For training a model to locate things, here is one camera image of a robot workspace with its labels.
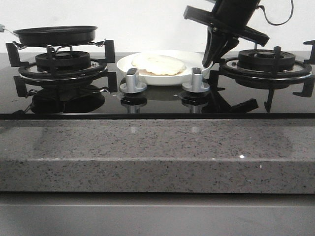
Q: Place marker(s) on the left black gas burner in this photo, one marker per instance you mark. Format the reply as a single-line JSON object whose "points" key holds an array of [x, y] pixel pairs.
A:
{"points": [[62, 70]]}

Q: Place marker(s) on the right black gas burner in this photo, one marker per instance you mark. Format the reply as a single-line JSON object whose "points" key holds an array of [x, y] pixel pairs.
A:
{"points": [[268, 69]]}

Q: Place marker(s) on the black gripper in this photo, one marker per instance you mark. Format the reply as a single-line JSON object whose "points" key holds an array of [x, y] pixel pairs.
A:
{"points": [[229, 17]]}

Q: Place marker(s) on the silver stove knob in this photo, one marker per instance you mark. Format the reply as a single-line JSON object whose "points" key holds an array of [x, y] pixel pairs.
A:
{"points": [[132, 84], [196, 85]]}

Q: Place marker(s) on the fried egg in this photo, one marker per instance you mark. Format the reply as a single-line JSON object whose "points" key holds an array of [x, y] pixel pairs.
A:
{"points": [[158, 64]]}

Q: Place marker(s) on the white round plate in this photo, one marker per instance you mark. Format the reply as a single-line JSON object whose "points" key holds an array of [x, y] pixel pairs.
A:
{"points": [[190, 59]]}

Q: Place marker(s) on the silver left stove knob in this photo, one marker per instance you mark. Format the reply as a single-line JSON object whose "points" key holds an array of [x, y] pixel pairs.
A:
{"points": [[132, 84]]}

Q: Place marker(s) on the black frying pan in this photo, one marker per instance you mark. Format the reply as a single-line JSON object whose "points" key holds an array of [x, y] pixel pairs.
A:
{"points": [[56, 36]]}

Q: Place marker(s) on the silver right stove knob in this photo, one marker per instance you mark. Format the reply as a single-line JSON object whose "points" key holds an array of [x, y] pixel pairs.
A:
{"points": [[196, 85]]}

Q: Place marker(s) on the black glass stove top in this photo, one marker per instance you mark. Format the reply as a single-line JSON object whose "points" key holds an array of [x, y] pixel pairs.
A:
{"points": [[101, 99]]}

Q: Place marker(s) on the silver wire pan support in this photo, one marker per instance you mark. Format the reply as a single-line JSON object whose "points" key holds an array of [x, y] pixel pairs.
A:
{"points": [[21, 46]]}

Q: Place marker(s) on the black gas burner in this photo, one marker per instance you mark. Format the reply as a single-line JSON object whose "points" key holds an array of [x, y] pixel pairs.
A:
{"points": [[62, 70], [268, 69]]}

